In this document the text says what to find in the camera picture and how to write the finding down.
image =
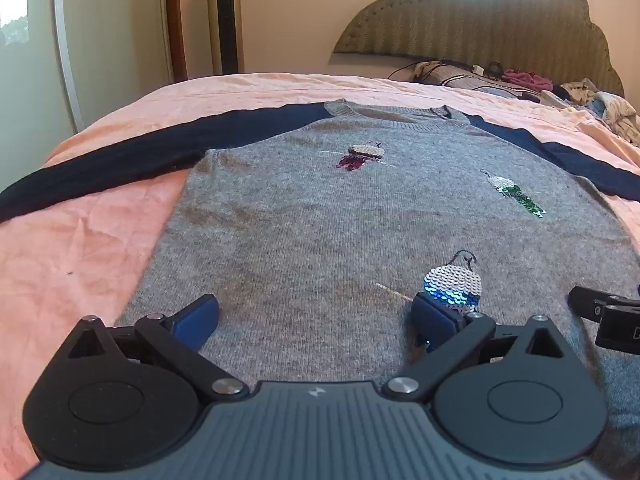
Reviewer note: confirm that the pink bed sheet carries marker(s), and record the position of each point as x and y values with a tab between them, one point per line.
75	270

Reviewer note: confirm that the pink crumpled cloth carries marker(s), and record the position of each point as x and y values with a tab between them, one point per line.
527	80

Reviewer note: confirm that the sliding wardrobe door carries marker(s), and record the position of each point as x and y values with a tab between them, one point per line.
125	35

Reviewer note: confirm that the grey sweater with navy sleeves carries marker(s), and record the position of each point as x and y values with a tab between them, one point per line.
300	210

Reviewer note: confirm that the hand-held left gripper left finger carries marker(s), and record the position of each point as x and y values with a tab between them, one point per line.
197	317

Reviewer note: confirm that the pile of light clothes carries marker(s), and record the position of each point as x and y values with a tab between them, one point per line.
610	107

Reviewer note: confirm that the olive padded headboard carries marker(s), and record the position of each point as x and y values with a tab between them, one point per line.
475	20

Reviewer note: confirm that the gold tower fan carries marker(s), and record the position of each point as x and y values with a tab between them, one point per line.
226	20

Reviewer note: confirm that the striped pillow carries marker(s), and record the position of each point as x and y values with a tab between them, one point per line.
455	80

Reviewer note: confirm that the brown wooden door frame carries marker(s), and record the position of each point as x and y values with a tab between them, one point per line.
176	20

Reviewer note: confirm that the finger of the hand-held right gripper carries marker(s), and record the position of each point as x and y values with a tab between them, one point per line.
587	302

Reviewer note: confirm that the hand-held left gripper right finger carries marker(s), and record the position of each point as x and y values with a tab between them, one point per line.
435	322

